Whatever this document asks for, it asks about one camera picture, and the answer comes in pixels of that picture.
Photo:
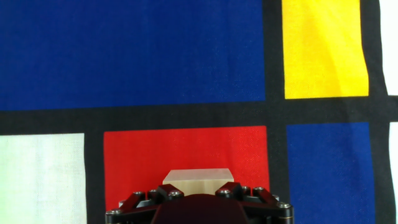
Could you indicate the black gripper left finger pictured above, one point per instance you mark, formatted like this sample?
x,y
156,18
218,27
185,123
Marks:
x,y
136,200

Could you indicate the colour block patterned cloth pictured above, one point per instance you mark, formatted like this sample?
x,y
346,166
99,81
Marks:
x,y
124,62

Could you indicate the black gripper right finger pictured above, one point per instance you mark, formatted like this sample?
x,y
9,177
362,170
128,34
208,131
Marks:
x,y
267,199

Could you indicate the light wooden cube block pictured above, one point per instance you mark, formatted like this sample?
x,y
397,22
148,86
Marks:
x,y
199,179

